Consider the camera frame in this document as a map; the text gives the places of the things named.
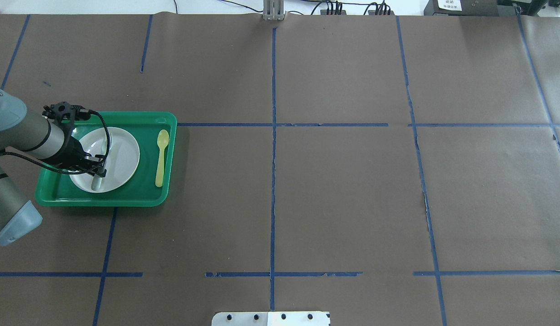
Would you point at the white pedestal base plate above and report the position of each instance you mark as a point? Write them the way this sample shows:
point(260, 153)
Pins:
point(289, 318)

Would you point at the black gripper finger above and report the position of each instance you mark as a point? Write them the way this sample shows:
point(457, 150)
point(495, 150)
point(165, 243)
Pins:
point(99, 172)
point(100, 158)

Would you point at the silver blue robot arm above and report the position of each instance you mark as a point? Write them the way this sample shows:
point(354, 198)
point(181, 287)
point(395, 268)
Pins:
point(46, 141)

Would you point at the white round plate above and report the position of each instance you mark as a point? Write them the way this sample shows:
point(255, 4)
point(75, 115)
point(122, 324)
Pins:
point(121, 163)

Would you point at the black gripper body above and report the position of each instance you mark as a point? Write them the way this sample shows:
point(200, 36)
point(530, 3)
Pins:
point(73, 153)

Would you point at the brown paper table cover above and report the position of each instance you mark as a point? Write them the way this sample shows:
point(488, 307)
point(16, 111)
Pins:
point(394, 171)

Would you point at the yellow plastic spoon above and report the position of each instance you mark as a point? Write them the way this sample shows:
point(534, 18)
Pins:
point(162, 142)

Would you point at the aluminium frame post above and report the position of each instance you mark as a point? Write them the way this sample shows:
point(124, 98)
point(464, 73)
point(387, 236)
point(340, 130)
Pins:
point(273, 10)

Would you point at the green plastic tray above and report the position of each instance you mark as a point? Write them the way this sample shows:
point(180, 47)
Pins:
point(54, 189)

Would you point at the black power strip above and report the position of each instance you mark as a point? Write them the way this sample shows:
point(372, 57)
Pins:
point(335, 8)

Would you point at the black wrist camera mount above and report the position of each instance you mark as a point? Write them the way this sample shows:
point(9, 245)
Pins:
point(64, 115)

